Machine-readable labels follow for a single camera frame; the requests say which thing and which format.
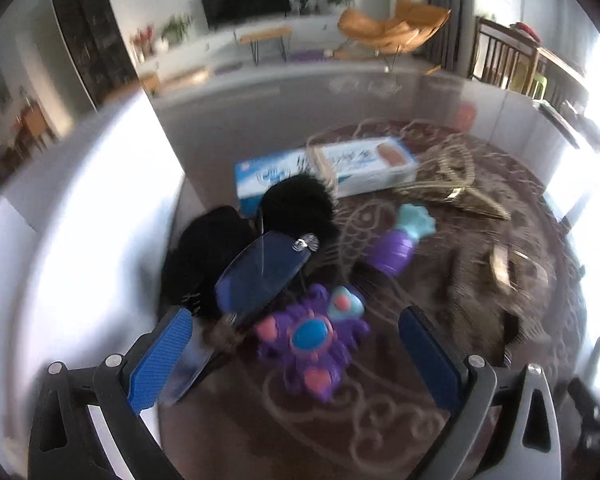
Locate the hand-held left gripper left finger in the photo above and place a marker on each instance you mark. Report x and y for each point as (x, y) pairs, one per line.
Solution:
(160, 355)

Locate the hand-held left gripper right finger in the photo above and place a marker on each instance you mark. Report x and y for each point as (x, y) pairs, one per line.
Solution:
(430, 360)

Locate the purple toy with pink hearts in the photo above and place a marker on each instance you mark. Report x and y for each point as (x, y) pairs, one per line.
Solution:
(310, 335)

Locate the white board panel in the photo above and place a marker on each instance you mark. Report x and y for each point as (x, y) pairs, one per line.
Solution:
(80, 260)

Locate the blue sunglasses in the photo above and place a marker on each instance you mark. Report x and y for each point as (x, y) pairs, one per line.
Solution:
(260, 275)

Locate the blue and white ointment box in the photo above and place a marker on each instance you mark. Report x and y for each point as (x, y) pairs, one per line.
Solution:
(360, 165)

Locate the beige twine bundle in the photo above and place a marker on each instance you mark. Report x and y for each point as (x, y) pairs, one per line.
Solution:
(325, 170)

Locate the dark patterned desktop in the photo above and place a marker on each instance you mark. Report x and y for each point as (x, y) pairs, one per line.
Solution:
(260, 440)

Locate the black furry hair accessory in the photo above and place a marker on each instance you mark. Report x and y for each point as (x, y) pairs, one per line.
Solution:
(200, 255)

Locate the purple pineapple toy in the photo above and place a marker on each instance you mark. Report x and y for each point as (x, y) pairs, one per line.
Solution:
(390, 252)

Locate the clear round container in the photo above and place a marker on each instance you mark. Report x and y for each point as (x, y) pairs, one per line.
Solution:
(500, 265)

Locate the woven straw item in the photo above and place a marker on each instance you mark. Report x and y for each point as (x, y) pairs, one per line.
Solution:
(450, 175)

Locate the small wooden cabinet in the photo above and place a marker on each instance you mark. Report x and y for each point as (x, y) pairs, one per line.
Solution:
(32, 127)

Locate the green plastic stool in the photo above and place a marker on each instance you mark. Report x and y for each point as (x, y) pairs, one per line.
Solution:
(527, 85)

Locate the cardboard box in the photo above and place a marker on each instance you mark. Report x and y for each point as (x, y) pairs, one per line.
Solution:
(150, 84)

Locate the dark wooden chair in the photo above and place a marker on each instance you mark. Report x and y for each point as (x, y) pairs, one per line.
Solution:
(500, 55)

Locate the red flower plant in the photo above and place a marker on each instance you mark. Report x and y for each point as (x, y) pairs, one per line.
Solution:
(142, 42)

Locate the white television cabinet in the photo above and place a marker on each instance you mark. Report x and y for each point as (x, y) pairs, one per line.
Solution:
(220, 47)

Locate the dark display cabinet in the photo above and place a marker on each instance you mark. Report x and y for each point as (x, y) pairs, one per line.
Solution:
(92, 35)

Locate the green potted plant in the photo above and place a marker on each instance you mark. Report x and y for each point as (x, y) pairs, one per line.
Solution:
(176, 27)

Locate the orange lounge chair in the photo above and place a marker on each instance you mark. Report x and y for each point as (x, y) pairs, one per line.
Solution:
(385, 27)

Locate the wooden bench with metal legs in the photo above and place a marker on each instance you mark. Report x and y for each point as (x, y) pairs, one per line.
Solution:
(265, 35)

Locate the grey curtain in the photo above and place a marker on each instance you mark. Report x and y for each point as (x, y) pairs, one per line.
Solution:
(447, 10)

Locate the black television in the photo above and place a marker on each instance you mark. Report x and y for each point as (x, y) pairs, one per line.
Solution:
(245, 2)

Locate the small potted plant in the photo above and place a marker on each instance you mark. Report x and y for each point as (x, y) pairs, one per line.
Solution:
(302, 4)

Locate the framed wall painting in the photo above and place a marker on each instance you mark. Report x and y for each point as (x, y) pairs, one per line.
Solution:
(0, 90)

